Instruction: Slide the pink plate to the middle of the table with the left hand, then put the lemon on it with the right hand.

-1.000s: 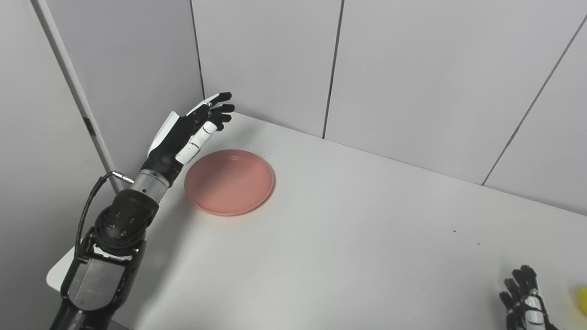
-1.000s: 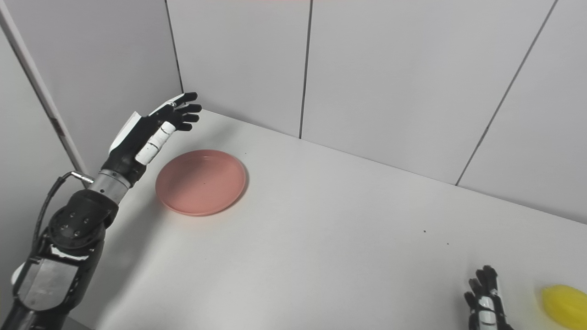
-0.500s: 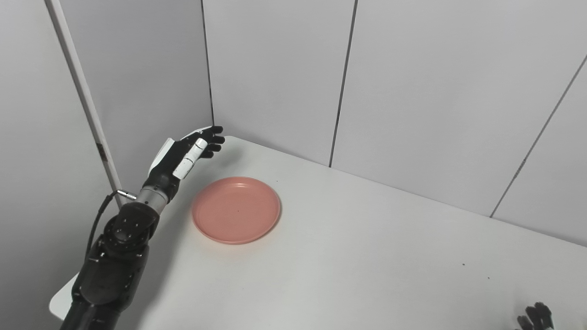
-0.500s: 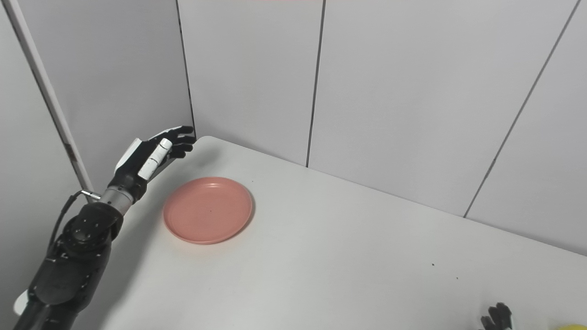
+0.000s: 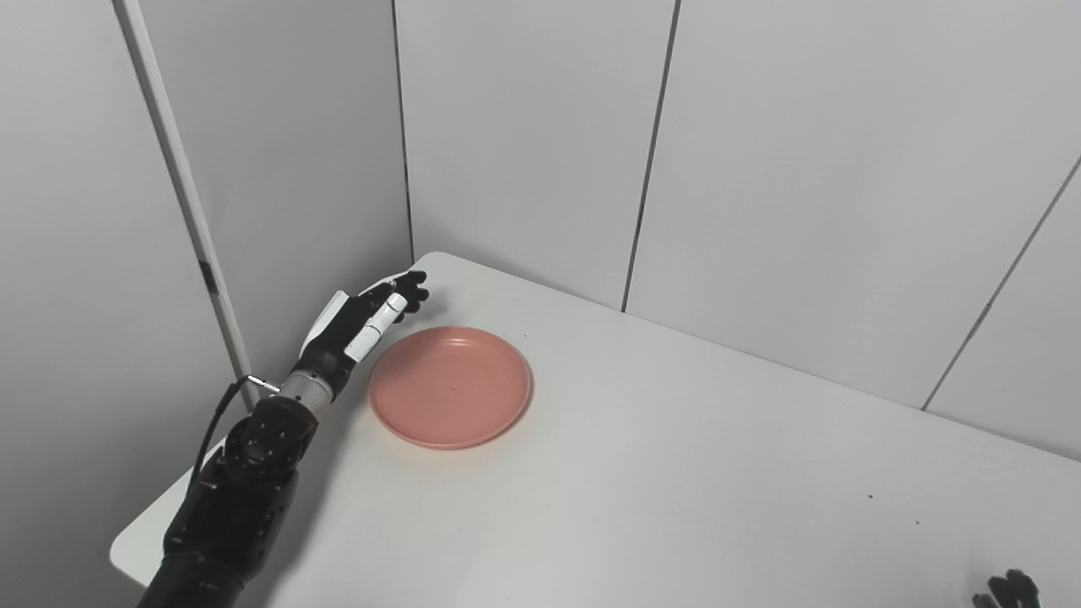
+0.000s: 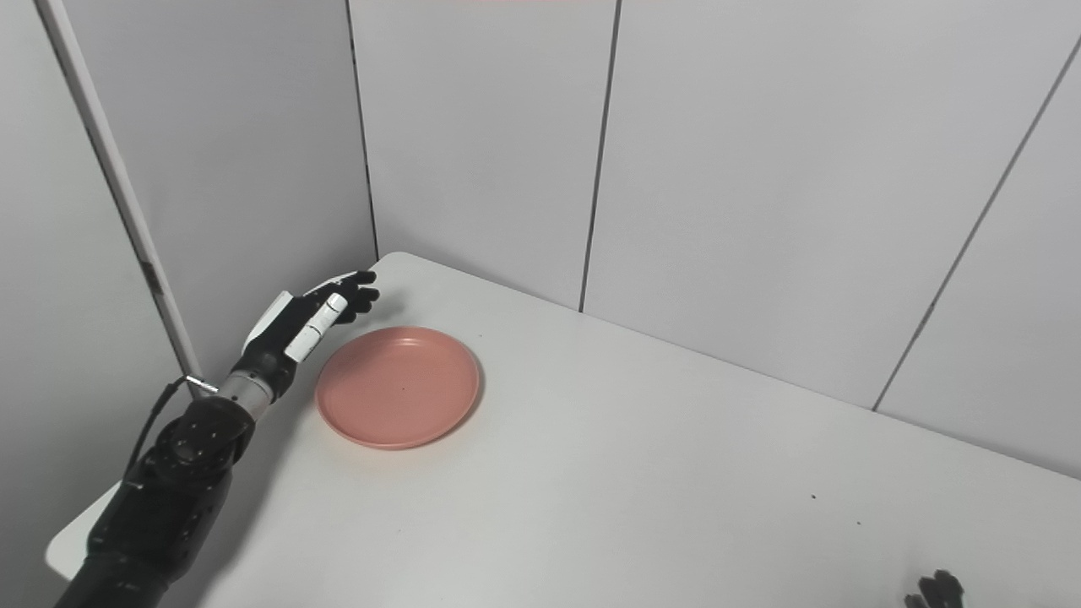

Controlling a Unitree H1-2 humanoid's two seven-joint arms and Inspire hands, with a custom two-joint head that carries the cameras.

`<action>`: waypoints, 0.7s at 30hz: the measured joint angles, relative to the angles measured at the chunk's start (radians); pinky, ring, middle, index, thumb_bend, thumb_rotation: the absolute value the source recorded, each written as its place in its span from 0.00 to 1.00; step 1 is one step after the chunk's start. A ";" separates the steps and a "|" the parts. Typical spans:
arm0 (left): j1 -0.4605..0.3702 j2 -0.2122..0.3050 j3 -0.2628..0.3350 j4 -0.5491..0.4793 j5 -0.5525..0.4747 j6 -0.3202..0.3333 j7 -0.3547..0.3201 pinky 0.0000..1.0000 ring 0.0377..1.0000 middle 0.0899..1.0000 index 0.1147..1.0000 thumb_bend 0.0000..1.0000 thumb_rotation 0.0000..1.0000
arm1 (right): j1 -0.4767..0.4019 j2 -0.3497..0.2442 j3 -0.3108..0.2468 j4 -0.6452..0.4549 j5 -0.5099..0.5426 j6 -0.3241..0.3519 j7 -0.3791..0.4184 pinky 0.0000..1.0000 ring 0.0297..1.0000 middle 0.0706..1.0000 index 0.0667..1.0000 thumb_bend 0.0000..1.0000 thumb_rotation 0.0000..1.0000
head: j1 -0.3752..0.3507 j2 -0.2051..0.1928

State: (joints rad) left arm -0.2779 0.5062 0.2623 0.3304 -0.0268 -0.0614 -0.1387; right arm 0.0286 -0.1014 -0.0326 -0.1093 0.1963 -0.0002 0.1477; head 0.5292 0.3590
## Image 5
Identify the pink round plate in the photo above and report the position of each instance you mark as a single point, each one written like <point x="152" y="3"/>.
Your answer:
<point x="449" y="387"/>

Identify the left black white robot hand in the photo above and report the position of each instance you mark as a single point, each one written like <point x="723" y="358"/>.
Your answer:
<point x="342" y="333"/>

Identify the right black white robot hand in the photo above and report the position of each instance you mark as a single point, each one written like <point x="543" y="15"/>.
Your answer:
<point x="1009" y="591"/>

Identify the white partition corner post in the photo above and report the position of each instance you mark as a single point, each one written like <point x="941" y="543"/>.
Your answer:
<point x="181" y="194"/>

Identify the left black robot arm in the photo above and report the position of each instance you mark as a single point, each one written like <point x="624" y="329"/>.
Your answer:
<point x="245" y="490"/>

